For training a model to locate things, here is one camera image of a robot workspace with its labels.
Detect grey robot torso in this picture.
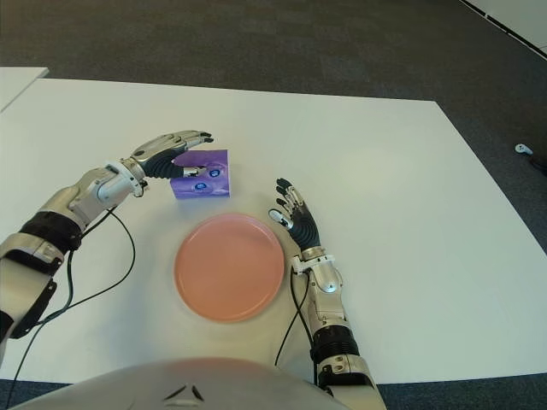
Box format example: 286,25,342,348
12,357,338,410

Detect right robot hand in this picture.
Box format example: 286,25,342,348
268,178,321,251

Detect white side table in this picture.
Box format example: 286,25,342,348
0,67,49,113

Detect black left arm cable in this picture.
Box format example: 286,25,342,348
12,181,137,385

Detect pink round plate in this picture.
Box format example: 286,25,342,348
174,214,285,324

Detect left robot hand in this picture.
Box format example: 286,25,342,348
127,129,215,180

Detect purple tissue paper pack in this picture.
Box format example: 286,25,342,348
169,149,232,201

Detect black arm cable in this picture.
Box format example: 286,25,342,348
12,181,137,385
274,266,320,385

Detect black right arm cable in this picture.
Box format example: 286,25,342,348
274,266,320,385

